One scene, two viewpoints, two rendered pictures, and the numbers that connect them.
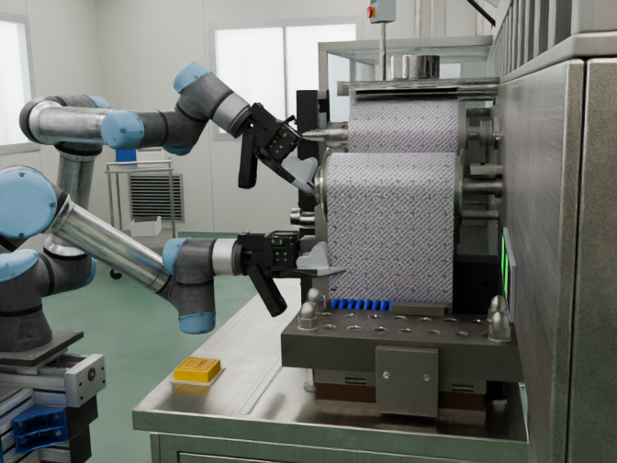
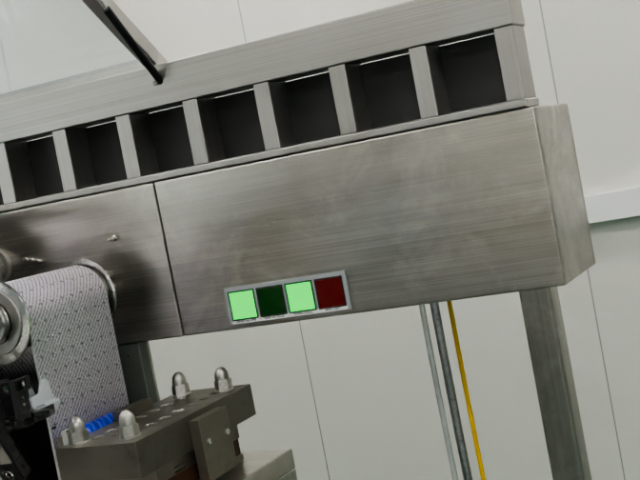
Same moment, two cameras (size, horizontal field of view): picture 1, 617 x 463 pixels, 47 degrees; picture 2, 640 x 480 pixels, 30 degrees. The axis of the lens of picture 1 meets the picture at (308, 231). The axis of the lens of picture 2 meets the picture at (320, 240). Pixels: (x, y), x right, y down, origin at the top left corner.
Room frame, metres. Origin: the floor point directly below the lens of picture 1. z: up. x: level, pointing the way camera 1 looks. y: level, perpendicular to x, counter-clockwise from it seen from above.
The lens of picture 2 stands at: (0.40, 1.83, 1.39)
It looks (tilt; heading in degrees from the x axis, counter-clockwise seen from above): 3 degrees down; 282
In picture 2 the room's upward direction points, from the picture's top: 11 degrees counter-clockwise
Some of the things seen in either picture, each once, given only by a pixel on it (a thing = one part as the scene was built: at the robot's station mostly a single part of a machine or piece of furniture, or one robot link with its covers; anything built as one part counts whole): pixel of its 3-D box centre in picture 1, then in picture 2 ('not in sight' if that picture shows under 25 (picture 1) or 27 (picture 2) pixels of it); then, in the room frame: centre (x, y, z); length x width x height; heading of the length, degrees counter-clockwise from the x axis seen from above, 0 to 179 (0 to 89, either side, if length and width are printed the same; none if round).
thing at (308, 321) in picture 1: (307, 315); (128, 423); (1.17, 0.00, 1.05); 0.04 x 0.04 x 0.04
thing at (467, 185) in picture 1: (482, 186); not in sight; (1.32, -0.33, 1.25); 0.07 x 0.04 x 0.04; 77
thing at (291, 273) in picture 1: (296, 271); (33, 414); (1.32, 0.03, 1.09); 0.09 x 0.05 x 0.02; 76
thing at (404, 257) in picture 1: (389, 261); (83, 379); (1.30, -0.15, 1.11); 0.23 x 0.01 x 0.18; 77
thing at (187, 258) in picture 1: (193, 258); not in sight; (1.39, 0.23, 1.11); 0.11 x 0.08 x 0.09; 77
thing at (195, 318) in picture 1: (195, 302); not in sight; (1.40, 0.24, 1.01); 0.11 x 0.08 x 0.11; 23
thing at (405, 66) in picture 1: (414, 67); not in sight; (2.06, -0.31, 1.50); 0.14 x 0.14 x 0.06
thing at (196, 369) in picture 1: (197, 369); not in sight; (1.28, 0.22, 0.91); 0.07 x 0.07 x 0.02; 77
